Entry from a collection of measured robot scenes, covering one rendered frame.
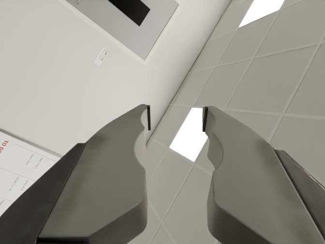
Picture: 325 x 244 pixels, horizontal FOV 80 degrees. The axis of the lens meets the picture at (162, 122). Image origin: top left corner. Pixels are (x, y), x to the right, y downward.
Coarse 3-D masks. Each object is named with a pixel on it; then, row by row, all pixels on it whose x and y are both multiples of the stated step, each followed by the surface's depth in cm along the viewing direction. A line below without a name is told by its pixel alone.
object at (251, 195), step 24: (216, 120) 10; (216, 144) 9; (240, 144) 8; (264, 144) 8; (216, 168) 7; (240, 168) 7; (264, 168) 7; (216, 192) 6; (240, 192) 6; (264, 192) 6; (288, 192) 6; (216, 216) 6; (240, 216) 5; (264, 216) 5; (288, 216) 5; (240, 240) 6; (264, 240) 5; (288, 240) 5; (312, 240) 5
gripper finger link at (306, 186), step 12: (288, 156) 7; (288, 168) 7; (300, 168) 7; (300, 180) 6; (312, 180) 6; (300, 192) 6; (312, 192) 6; (324, 192) 6; (312, 204) 6; (324, 204) 6; (312, 216) 5; (324, 216) 5; (324, 228) 5
